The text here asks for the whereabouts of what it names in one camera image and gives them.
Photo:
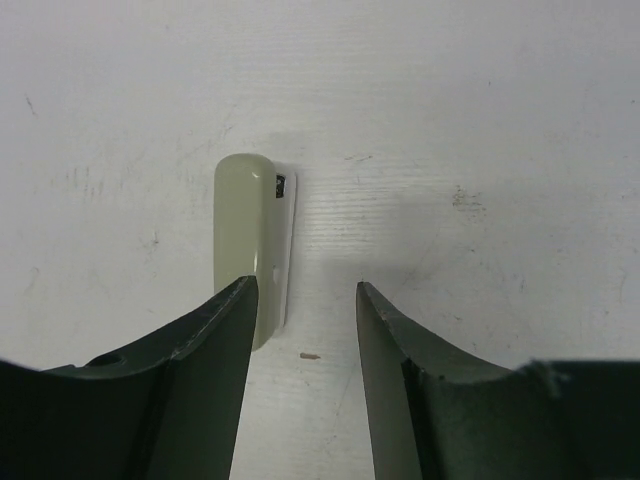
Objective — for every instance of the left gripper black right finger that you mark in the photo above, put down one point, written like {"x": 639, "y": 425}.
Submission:
{"x": 437, "y": 412}

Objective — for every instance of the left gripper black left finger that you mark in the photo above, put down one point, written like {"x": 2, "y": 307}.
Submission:
{"x": 165, "y": 406}

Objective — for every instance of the beige stapler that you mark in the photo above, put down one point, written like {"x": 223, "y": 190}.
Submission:
{"x": 254, "y": 211}

